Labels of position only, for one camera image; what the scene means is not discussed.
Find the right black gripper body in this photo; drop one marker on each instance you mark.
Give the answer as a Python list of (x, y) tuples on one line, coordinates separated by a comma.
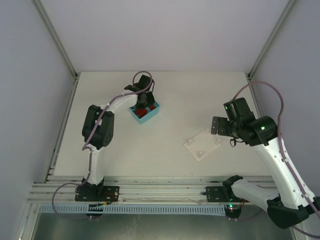
[(219, 126)]

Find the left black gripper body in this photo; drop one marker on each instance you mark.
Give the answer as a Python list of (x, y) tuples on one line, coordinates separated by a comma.
[(145, 101)]

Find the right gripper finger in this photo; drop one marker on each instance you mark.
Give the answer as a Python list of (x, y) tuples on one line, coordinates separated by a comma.
[(215, 121), (214, 130)]

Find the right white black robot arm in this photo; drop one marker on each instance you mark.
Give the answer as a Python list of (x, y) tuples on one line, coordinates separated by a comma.
[(293, 201)]

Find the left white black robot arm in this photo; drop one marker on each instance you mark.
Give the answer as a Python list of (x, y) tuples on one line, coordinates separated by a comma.
[(99, 123)]

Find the teal plastic bin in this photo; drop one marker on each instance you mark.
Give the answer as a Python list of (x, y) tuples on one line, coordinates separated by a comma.
[(148, 116)]

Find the white peg base plate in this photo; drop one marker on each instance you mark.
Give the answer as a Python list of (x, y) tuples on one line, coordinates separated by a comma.
[(202, 145)]

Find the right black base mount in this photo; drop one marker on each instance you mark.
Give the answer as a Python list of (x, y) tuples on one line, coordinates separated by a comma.
[(216, 193)]

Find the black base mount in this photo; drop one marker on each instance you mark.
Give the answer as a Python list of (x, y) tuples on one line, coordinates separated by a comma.
[(216, 193), (96, 193)]

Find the aluminium rail frame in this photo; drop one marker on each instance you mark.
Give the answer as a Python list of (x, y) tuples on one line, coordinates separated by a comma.
[(132, 190)]

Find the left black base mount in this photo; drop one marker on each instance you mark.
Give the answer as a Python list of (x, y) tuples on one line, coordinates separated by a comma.
[(96, 193)]

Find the right aluminium corner post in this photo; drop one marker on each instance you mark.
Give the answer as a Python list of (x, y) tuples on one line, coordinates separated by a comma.
[(271, 37)]

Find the aluminium corner post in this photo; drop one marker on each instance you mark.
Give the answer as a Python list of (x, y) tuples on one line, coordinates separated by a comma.
[(40, 8), (271, 37)]

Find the light blue cable duct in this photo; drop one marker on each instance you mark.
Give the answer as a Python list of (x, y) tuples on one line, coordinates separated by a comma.
[(134, 209)]

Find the left aluminium corner post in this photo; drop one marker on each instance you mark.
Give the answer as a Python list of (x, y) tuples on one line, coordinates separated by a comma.
[(40, 8)]

